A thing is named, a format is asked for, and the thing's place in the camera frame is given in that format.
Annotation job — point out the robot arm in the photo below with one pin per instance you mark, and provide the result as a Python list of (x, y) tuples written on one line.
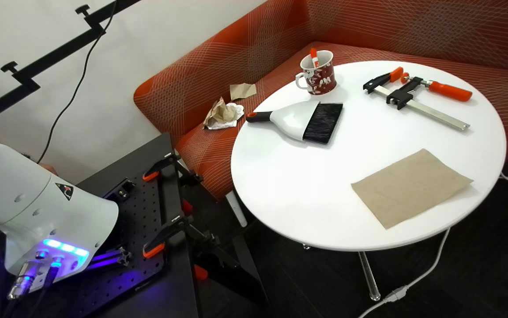
[(24, 203)]

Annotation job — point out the red patterned mug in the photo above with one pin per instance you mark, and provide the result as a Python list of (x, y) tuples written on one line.
[(322, 76)]

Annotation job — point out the red and white marker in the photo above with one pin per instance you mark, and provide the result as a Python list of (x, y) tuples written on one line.
[(314, 56)]

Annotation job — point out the crumpled brown and white paper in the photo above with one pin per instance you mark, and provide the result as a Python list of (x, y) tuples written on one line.
[(223, 115)]

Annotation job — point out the white hand brush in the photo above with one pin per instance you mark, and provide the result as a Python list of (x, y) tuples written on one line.
[(298, 118)]

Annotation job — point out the small brown paper piece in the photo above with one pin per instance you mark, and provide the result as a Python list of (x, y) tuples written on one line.
[(242, 90)]

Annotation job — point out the black orange spring clamp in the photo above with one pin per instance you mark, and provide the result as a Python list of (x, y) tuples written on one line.
[(161, 165), (165, 236)]

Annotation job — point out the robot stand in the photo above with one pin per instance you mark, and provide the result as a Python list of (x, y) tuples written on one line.
[(148, 247)]

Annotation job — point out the brown paper sheet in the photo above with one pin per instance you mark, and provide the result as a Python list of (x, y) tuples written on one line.
[(410, 187)]

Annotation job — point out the orange patterned sofa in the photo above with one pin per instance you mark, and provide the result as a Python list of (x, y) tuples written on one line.
[(368, 31)]

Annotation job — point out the black stand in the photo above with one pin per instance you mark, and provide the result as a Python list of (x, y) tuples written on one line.
[(46, 57)]

